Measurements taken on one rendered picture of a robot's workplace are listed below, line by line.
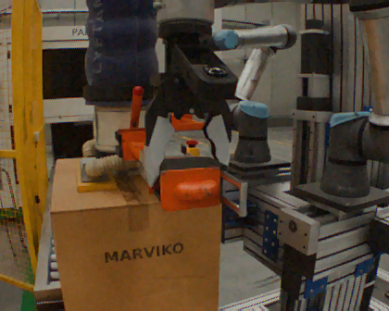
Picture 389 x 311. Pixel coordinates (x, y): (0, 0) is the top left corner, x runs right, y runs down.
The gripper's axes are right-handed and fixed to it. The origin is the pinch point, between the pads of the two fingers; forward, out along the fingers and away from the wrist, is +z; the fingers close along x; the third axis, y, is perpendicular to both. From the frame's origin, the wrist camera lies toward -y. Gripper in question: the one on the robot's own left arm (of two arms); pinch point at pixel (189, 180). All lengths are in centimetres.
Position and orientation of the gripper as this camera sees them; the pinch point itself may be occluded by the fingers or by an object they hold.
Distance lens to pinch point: 46.5
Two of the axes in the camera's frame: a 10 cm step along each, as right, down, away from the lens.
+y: -3.4, -1.9, 9.2
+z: -0.1, 9.8, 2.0
